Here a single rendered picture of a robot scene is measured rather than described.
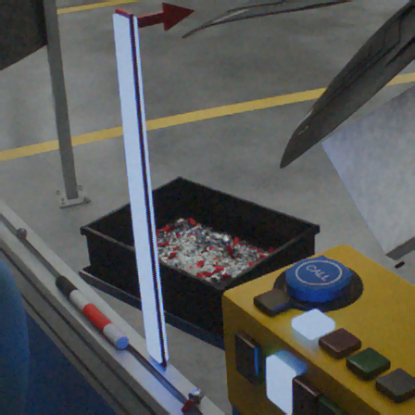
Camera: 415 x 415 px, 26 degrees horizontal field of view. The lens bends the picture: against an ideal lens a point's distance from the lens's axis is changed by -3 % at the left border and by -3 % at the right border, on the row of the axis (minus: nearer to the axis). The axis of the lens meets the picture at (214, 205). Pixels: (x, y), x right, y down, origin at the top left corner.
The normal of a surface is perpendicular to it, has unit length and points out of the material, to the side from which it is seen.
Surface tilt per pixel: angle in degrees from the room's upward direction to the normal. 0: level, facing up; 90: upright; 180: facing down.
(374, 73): 49
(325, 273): 0
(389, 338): 0
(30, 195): 0
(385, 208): 55
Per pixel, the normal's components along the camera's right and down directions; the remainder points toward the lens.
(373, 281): -0.05, -0.89
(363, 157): -0.32, -0.14
